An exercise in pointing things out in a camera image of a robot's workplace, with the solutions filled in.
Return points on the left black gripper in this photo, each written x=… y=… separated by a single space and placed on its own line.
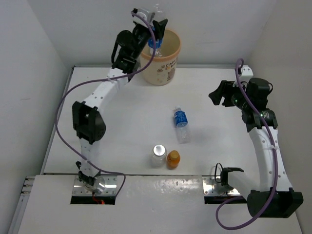
x=158 y=27

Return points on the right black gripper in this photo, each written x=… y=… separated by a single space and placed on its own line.
x=217 y=95

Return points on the blue label bottle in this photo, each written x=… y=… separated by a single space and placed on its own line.
x=158 y=21
x=159 y=53
x=181 y=126

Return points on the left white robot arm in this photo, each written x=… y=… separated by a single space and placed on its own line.
x=87 y=115

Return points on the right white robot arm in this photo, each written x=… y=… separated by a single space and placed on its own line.
x=261 y=124

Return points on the beige plastic waste bin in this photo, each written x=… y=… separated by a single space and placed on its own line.
x=162 y=70

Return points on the orange juice bottle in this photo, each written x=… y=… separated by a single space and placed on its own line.
x=173 y=159

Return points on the clear jar white lid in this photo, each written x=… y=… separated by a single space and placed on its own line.
x=159 y=154

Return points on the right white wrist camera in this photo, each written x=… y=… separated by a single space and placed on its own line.
x=245 y=72

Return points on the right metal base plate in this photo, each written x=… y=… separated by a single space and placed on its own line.
x=212 y=188

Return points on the metal base plate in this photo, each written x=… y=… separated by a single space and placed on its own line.
x=212 y=188
x=104 y=185

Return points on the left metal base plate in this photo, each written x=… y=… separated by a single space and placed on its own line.
x=104 y=185

